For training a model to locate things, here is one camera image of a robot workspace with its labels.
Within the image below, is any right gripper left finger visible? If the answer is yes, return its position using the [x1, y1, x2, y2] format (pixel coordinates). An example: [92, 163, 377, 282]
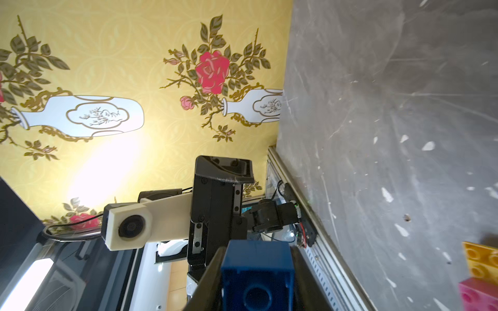
[183, 247, 226, 311]

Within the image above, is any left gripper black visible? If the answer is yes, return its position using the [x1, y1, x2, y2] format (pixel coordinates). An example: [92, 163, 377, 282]
[187, 155, 255, 280]

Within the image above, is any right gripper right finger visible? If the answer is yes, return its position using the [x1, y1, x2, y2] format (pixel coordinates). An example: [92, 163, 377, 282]
[290, 246, 333, 311]

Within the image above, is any blue lego brick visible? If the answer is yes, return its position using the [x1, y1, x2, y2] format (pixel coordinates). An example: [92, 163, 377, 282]
[220, 240, 295, 310]

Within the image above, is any pink lego brick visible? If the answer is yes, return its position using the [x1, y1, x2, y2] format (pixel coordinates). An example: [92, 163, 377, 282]
[459, 278, 498, 311]

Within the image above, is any yellow lego brick left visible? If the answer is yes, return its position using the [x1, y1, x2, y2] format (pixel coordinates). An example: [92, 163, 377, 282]
[462, 242, 497, 285]

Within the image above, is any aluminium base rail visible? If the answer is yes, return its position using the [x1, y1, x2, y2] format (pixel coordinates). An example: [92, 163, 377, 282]
[268, 146, 376, 310]

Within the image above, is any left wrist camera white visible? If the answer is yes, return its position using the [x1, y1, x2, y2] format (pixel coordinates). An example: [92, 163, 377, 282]
[101, 193, 193, 251]

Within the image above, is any left camera cable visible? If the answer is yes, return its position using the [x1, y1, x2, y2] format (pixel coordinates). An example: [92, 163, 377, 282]
[40, 211, 106, 238]

